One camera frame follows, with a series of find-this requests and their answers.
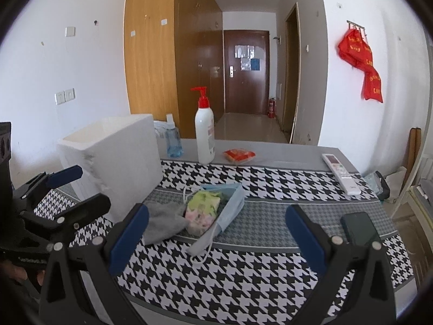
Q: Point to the green tissue pack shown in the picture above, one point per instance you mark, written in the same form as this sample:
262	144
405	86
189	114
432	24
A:
201	211

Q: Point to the white red pump bottle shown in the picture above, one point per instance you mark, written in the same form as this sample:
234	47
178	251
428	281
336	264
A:
204	128

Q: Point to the white styrofoam box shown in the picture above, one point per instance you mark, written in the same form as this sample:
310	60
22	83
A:
119	157

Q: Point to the white remote control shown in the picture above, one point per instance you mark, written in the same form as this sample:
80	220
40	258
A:
343	177

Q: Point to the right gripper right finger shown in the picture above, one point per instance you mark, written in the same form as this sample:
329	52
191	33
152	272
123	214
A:
370	299

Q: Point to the white wall switch pair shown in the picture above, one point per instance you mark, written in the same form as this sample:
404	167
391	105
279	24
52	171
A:
65	96

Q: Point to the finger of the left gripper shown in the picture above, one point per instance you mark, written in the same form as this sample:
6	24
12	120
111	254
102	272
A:
38	187
64	223

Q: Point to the bag on floor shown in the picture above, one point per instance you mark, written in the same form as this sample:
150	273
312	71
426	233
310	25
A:
378	185

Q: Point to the red snack packet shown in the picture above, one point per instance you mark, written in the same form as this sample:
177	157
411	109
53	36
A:
239	156

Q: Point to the blue spray bottle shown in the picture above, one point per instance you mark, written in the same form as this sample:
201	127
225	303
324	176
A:
173	139

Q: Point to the wooden boards against wall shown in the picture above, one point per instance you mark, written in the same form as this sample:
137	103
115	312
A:
414	144

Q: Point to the black smartphone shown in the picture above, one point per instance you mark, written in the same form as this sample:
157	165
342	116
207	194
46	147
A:
359	229

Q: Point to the red hanging bags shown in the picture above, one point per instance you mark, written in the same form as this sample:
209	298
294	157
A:
355	50

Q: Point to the wall hook rail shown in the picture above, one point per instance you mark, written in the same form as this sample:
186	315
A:
361	29

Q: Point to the grey cloth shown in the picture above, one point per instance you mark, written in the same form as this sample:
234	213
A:
166	220

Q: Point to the red fire extinguisher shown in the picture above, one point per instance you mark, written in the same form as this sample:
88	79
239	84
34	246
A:
272	108

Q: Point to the houndstooth table cloth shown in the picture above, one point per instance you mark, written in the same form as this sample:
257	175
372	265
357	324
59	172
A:
254	273

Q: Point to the person's left hand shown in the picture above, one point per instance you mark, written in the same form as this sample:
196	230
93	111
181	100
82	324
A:
18	273

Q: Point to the wooden wardrobe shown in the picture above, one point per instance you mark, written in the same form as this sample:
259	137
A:
171	47

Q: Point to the brown entrance door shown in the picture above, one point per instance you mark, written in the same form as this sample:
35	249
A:
247	68

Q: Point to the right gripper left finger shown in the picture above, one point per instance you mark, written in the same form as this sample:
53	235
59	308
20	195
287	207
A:
64	298

